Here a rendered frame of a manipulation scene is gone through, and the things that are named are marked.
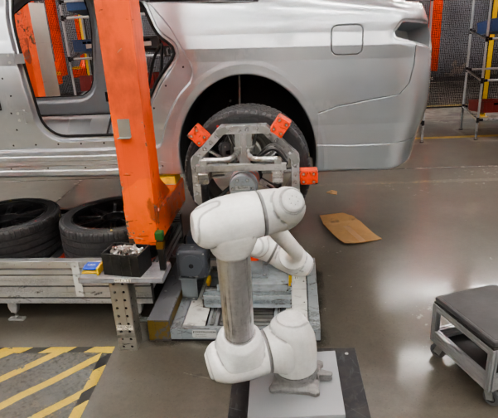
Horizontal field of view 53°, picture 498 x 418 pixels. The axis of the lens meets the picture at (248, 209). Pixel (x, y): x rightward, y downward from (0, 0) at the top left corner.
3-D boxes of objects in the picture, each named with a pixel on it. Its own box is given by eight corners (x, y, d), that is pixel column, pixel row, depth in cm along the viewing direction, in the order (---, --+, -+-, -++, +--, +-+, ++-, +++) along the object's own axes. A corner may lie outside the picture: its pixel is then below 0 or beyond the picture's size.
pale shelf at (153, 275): (171, 267, 260) (171, 261, 259) (163, 283, 244) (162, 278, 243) (91, 267, 264) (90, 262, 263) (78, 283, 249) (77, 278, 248)
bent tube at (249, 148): (282, 153, 246) (281, 132, 242) (281, 164, 228) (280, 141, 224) (246, 154, 247) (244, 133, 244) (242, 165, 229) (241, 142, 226)
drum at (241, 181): (260, 187, 260) (259, 162, 255) (258, 202, 240) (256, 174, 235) (234, 188, 261) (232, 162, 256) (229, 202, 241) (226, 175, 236)
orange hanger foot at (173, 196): (186, 200, 325) (181, 148, 313) (166, 233, 276) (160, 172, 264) (161, 201, 327) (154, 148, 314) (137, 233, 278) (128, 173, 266)
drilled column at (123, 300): (142, 338, 274) (132, 270, 259) (137, 350, 265) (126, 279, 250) (125, 338, 275) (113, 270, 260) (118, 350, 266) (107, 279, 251)
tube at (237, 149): (241, 154, 248) (240, 133, 244) (237, 165, 230) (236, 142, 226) (206, 155, 249) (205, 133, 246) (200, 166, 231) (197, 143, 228)
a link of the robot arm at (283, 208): (292, 191, 153) (249, 199, 150) (307, 172, 136) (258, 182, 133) (302, 232, 150) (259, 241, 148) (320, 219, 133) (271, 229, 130)
